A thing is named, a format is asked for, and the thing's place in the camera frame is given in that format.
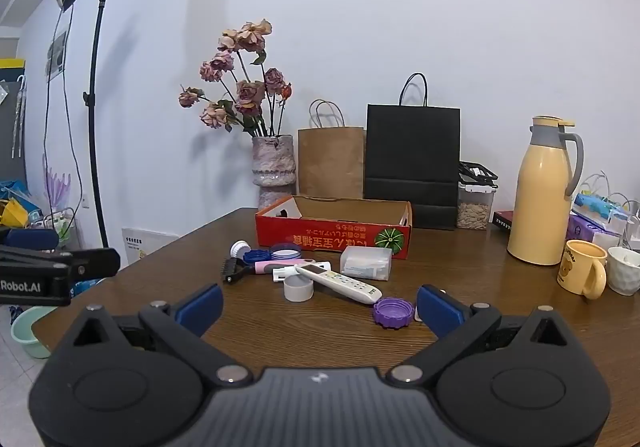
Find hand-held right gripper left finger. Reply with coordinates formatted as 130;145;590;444
52;283;253;385

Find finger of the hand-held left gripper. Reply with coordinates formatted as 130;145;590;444
0;227;60;249
0;246;122;284

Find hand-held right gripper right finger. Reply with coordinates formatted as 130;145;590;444
387;283;583;385

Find purple ridged lid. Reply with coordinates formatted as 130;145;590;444
373;296;417;329

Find pink handled pet comb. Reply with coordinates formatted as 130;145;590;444
222;256;317;285

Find clear plastic swab box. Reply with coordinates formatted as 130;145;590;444
339;245;394;282

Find white tape roll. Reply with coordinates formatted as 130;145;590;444
283;274;315;303

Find lavender lid white inside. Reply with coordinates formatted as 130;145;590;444
270;242;302;262

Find white remote control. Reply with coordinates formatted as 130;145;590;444
293;264;380;304

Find red cardboard box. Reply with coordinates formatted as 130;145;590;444
255;194;414;261

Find blue white carton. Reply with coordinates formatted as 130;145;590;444
70;277;107;299

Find green plastic basin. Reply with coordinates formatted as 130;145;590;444
10;305;59;359

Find clear seed container black lid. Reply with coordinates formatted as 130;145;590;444
457;160;500;231

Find yellow mug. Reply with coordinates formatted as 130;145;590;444
556;239;609;301

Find yellow thermos jug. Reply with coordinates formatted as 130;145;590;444
506;116;585;266

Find black paper bag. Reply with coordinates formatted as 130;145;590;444
363;72;462;231

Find pink grey ceramic vase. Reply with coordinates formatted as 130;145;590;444
251;134;296;211

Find purple box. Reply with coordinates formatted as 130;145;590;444
567;214;609;243

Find brown paper bag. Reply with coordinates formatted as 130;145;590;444
298;99;366;201

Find white cup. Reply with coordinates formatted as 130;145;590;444
606;246;640;297

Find dried pink roses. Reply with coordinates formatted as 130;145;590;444
178;18;294;138

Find wire rack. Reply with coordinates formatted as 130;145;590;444
42;207;79;249

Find wall poster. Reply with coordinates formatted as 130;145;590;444
46;29;69;78

